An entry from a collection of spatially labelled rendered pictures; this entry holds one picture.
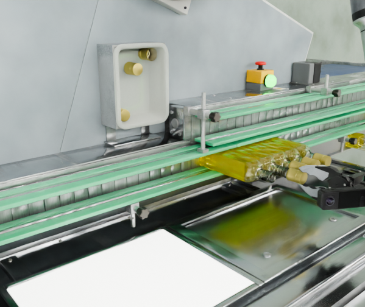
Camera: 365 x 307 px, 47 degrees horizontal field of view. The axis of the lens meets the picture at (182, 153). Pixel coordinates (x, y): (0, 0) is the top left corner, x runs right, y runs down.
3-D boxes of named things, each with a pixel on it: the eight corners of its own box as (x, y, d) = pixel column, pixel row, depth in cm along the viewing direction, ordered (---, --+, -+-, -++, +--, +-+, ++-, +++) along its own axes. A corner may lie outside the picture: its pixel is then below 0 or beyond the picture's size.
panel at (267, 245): (-3, 299, 87) (74, 412, 62) (-4, 287, 86) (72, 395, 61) (275, 190, 142) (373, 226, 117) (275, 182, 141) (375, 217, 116)
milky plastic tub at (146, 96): (101, 125, 119) (118, 131, 113) (97, 42, 112) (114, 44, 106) (152, 116, 130) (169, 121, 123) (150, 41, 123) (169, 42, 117)
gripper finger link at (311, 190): (308, 189, 117) (339, 194, 110) (295, 194, 114) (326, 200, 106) (308, 178, 117) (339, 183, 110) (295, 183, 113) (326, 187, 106)
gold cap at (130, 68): (123, 62, 117) (131, 63, 114) (133, 61, 119) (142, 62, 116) (124, 75, 118) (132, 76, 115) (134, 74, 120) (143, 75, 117)
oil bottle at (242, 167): (198, 165, 130) (251, 185, 114) (198, 148, 128) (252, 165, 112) (211, 161, 133) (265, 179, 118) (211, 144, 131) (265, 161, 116)
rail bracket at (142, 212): (110, 218, 113) (139, 236, 104) (109, 194, 111) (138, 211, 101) (123, 214, 116) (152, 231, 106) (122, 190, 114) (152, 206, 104)
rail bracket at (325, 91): (303, 92, 158) (336, 97, 148) (304, 72, 155) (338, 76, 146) (309, 91, 160) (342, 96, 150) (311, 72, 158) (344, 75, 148)
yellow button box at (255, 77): (244, 89, 155) (260, 91, 149) (245, 67, 153) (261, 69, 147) (257, 86, 159) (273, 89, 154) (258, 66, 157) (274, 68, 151)
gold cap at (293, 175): (285, 181, 114) (299, 186, 110) (286, 169, 113) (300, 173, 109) (293, 178, 116) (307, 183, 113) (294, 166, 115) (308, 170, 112)
